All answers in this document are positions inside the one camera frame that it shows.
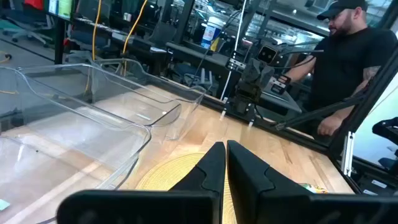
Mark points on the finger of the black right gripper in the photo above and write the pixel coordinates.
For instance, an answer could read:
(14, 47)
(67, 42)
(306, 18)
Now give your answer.
(265, 77)
(250, 74)

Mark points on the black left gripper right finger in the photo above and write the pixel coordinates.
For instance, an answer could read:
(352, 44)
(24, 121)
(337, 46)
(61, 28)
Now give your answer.
(248, 180)

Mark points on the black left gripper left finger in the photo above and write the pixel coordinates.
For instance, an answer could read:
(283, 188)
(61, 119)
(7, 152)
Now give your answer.
(208, 168)

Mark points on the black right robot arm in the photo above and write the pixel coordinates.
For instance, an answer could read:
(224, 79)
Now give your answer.
(245, 99)

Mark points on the yellow woven round placemat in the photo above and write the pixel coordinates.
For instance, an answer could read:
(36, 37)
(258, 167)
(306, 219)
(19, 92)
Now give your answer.
(174, 174)

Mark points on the white canister blue label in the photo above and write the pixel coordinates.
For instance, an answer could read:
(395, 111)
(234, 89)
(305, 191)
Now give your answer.
(211, 32)

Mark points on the clear plastic bin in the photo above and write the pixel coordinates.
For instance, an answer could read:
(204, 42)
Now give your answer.
(192, 102)
(77, 146)
(168, 115)

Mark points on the black boom pole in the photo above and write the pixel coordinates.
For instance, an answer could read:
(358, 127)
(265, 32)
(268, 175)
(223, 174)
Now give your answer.
(323, 112)

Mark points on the person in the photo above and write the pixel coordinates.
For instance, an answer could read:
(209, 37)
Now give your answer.
(345, 62)

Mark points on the long black workbench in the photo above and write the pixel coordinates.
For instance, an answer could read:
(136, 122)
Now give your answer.
(140, 46)

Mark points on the person's black cap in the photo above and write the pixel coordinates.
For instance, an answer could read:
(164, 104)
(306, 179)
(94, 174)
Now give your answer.
(339, 6)

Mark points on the black office chair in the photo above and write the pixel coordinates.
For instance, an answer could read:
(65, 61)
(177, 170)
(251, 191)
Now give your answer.
(385, 130)

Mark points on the lit computer monitor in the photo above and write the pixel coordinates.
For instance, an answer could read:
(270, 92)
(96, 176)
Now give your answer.
(60, 7)

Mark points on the red cloth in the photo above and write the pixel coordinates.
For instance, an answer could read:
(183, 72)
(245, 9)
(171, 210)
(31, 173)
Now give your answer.
(34, 3)

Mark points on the grey office chair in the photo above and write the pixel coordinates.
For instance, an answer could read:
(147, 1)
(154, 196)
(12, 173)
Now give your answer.
(28, 29)

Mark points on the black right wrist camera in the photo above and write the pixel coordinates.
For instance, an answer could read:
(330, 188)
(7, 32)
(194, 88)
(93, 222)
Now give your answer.
(267, 54)

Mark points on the white corner bracket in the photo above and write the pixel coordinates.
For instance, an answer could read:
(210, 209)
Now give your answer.
(346, 152)

